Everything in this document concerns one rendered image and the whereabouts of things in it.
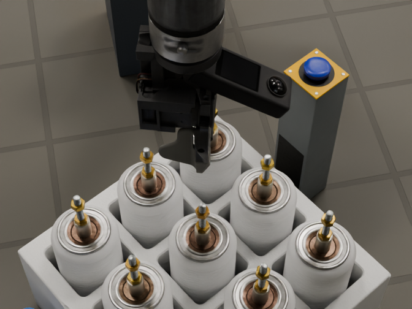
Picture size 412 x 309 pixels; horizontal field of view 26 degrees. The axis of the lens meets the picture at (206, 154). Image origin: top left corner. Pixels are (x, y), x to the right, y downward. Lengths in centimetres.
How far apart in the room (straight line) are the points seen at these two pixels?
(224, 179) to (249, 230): 10
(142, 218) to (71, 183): 35
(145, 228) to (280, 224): 20
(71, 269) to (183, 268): 16
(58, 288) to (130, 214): 15
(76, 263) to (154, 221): 13
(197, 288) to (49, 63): 68
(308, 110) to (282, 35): 48
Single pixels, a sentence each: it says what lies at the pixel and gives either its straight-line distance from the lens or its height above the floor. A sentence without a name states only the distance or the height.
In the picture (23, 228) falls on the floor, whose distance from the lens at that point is 158.
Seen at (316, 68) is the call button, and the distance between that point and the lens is 133.
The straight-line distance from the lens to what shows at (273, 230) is 130.
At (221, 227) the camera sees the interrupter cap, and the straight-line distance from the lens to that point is 126.
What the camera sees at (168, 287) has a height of 25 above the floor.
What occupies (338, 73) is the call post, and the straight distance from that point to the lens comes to 135.
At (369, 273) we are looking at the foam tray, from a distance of 133.
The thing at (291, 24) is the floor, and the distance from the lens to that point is 184.
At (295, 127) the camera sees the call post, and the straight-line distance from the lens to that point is 141.
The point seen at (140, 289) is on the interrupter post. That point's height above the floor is 27.
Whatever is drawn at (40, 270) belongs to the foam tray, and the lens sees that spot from 133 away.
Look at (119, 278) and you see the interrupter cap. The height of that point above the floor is 25.
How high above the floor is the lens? 134
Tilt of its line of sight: 56 degrees down
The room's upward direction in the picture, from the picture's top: straight up
